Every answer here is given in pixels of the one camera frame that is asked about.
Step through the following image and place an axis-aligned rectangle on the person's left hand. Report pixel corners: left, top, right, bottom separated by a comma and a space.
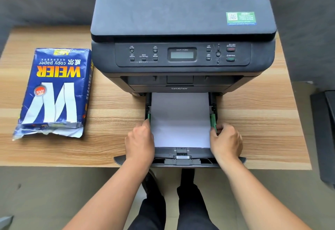
125, 119, 155, 165

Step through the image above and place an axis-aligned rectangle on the person's right hand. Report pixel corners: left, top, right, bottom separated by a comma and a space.
210, 122, 243, 164

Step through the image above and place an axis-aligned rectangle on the person's left forearm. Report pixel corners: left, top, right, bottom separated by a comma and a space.
62, 157, 155, 230

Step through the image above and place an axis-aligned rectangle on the person's right forearm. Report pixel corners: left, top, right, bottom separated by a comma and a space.
216, 156, 312, 230

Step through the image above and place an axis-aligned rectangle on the white paper stack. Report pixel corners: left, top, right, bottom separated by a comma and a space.
150, 92, 212, 149

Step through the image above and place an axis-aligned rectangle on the black printer paper tray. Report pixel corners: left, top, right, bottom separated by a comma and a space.
114, 92, 247, 169

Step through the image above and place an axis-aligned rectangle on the person's right leg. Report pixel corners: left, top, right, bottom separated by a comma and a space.
176, 168, 220, 230

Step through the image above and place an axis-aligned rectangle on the person's leg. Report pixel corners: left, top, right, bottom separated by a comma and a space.
176, 168, 220, 230
128, 170, 167, 230

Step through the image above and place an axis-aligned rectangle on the person's left leg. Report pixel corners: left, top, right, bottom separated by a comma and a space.
128, 170, 167, 230

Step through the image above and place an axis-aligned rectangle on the blue copy paper pack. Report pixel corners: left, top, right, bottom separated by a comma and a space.
12, 48, 94, 141

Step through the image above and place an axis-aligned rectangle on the green square sticker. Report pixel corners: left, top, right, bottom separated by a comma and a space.
226, 11, 257, 25

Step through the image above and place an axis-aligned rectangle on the dark grey multifunction printer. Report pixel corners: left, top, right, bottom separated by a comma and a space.
90, 0, 277, 97

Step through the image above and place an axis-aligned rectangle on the grey floor object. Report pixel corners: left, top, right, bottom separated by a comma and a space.
0, 215, 13, 230

